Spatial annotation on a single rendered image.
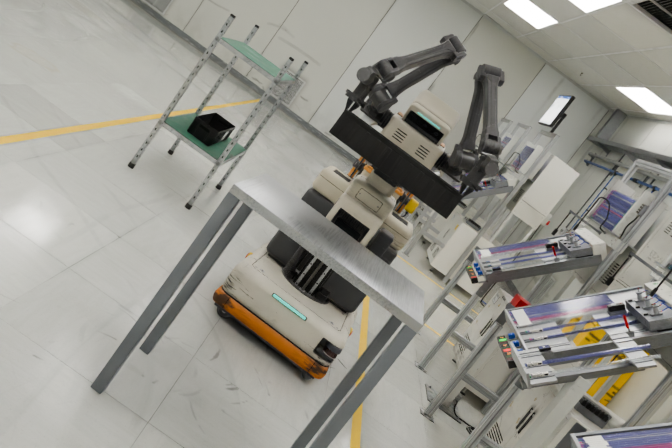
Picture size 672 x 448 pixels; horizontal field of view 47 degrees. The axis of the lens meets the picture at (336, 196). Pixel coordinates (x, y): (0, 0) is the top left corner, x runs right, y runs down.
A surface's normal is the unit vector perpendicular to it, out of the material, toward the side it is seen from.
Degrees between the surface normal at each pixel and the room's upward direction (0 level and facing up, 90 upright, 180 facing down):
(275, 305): 90
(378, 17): 90
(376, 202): 98
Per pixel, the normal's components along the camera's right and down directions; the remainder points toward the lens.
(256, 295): -0.12, 0.10
